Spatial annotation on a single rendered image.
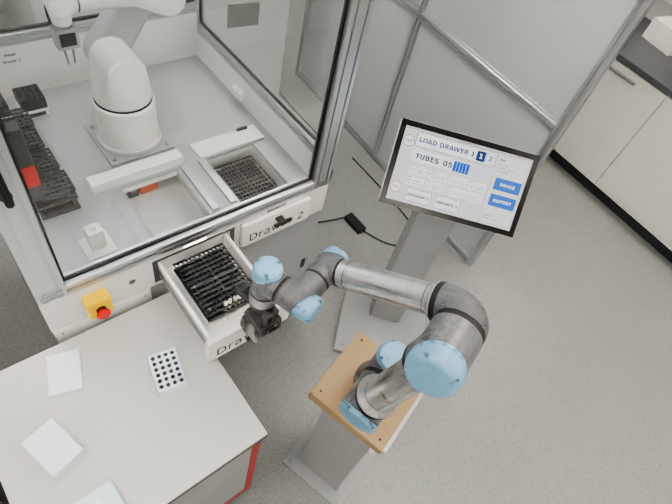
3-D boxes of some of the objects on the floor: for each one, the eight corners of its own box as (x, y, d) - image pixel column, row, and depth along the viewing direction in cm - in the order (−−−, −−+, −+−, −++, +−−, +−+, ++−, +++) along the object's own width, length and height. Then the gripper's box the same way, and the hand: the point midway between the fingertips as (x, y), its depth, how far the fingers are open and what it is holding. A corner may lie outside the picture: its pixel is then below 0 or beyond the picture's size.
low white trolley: (252, 493, 206) (268, 433, 147) (100, 606, 175) (43, 588, 116) (182, 380, 229) (172, 290, 170) (37, 463, 198) (-38, 388, 139)
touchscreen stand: (419, 374, 254) (512, 252, 175) (332, 351, 252) (387, 218, 173) (425, 293, 285) (507, 160, 206) (349, 273, 284) (401, 130, 204)
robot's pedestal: (376, 451, 226) (433, 384, 167) (337, 510, 209) (387, 458, 150) (323, 409, 233) (360, 330, 174) (281, 462, 216) (308, 394, 157)
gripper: (255, 322, 130) (250, 359, 146) (290, 303, 135) (282, 340, 152) (237, 298, 133) (235, 336, 149) (272, 280, 138) (266, 319, 155)
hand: (253, 329), depth 151 cm, fingers open, 3 cm apart
